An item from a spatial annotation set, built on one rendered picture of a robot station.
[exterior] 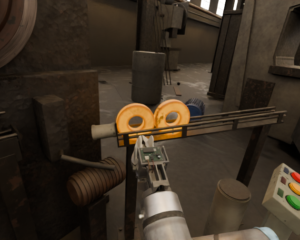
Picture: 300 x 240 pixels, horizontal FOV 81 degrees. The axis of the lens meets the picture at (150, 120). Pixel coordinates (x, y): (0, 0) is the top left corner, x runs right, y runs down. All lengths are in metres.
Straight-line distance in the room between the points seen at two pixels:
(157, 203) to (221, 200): 0.41
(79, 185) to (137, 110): 0.34
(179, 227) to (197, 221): 0.92
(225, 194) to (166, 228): 0.41
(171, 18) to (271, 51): 5.99
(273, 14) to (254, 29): 0.22
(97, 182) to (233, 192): 0.51
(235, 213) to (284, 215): 0.17
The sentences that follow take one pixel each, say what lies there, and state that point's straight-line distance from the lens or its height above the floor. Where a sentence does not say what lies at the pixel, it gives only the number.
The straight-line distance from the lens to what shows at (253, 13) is 2.86.
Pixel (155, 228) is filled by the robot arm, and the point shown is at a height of 0.68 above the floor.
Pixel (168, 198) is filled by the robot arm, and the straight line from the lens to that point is 0.40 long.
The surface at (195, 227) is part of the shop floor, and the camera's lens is 1.28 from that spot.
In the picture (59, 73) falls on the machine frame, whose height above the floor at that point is 0.87.
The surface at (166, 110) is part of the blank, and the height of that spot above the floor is 0.76.
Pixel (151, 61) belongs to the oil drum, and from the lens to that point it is 3.05.
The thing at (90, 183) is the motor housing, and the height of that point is 0.51.
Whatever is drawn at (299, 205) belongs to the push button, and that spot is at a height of 0.61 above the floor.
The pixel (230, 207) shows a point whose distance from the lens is 0.77.
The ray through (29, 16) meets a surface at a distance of 0.65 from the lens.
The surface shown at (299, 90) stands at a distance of 2.58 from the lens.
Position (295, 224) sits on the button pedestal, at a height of 0.57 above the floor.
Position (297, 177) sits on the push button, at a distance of 0.82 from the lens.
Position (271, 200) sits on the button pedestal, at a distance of 0.67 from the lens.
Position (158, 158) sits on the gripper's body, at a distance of 0.44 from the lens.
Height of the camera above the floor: 1.00
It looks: 23 degrees down
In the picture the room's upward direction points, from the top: 5 degrees clockwise
